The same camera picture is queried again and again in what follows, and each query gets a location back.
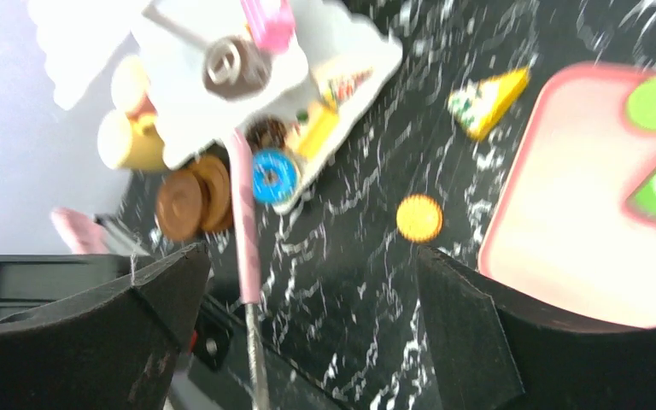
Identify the pink cake slice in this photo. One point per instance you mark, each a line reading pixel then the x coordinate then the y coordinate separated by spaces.
pixel 271 24

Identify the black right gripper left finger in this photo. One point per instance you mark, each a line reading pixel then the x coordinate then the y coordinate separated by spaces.
pixel 113 346

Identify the white triangular cake slice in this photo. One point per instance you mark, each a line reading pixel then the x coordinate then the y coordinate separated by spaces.
pixel 338 82

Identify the white three-tier cake stand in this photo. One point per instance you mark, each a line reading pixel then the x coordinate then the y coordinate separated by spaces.
pixel 79 38

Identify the round orange waffle cookie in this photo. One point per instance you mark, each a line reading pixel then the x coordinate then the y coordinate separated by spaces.
pixel 419 218

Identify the blue donut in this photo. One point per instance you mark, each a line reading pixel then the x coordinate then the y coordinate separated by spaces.
pixel 275 176

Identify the yellow cake with cherry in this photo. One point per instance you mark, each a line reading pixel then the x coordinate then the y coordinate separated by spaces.
pixel 311 131

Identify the chocolate donut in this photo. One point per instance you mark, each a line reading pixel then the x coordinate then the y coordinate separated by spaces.
pixel 267 132

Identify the chocolate cake cube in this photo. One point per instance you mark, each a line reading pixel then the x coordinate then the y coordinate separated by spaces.
pixel 235 68

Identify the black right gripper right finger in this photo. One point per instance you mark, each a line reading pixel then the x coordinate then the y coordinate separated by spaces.
pixel 494 347

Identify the yellow cake slice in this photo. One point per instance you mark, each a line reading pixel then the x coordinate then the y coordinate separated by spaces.
pixel 477 107

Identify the stack of brown wooden coasters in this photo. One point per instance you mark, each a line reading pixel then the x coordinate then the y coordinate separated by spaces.
pixel 195 200

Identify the yellow mug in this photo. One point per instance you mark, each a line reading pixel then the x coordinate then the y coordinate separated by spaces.
pixel 130 144

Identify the pink mug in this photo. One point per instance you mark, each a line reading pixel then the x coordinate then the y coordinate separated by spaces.
pixel 130 88

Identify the pink serving tray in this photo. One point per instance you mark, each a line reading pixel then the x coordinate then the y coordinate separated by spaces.
pixel 563 230

